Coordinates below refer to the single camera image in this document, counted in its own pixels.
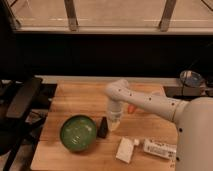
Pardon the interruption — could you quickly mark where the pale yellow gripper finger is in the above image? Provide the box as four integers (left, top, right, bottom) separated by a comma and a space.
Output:
108, 121, 120, 131

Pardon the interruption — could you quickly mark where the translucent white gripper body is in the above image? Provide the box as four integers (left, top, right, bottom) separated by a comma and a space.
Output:
106, 100, 123, 122

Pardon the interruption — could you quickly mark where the black eraser block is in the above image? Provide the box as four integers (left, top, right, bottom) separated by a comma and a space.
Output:
97, 117, 108, 138

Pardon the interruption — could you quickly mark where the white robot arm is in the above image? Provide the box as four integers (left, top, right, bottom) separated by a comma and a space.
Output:
105, 79, 213, 171

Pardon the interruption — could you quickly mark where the orange carrot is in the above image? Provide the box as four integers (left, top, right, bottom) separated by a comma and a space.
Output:
127, 104, 137, 114

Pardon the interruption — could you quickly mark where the white box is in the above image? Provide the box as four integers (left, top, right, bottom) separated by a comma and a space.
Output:
116, 138, 140, 164

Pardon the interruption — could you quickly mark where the green bowl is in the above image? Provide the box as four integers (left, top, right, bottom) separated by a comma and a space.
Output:
60, 115, 97, 152

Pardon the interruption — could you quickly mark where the white labelled tube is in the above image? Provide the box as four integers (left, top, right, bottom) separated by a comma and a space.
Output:
143, 139, 176, 160

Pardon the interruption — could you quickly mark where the round metal dish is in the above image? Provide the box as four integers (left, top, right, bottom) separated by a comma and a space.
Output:
180, 70, 204, 87

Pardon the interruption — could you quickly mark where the black office chair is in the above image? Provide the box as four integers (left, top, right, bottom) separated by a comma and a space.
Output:
0, 76, 58, 171

